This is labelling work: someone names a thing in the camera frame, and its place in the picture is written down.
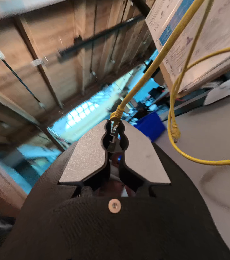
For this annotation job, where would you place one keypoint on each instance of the blue plastic bin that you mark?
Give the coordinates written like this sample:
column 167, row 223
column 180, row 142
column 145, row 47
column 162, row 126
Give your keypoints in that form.
column 151, row 126

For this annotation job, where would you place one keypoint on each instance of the grey desk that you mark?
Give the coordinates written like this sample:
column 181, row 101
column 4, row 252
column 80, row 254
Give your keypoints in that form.
column 208, row 193

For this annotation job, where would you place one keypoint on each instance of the black ceiling light rail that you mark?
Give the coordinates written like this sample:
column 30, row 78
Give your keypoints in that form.
column 98, row 35

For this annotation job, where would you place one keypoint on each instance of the person's left hand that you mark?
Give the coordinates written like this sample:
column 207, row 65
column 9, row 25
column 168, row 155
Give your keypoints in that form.
column 115, row 189

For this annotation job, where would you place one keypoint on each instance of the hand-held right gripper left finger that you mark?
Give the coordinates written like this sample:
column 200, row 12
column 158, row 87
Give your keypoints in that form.
column 84, row 160

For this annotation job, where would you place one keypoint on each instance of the document stand with instruction sheet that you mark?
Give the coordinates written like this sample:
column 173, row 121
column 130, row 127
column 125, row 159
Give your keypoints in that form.
column 208, row 40

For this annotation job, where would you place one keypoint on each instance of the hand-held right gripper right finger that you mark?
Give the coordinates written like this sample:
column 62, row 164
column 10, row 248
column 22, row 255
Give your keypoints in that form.
column 143, row 160

